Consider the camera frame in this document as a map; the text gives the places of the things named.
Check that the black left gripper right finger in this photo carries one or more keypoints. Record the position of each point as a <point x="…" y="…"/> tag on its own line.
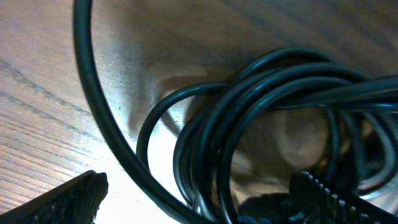
<point x="309" y="201"/>

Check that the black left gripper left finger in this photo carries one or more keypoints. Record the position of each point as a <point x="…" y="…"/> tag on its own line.
<point x="74" y="202"/>

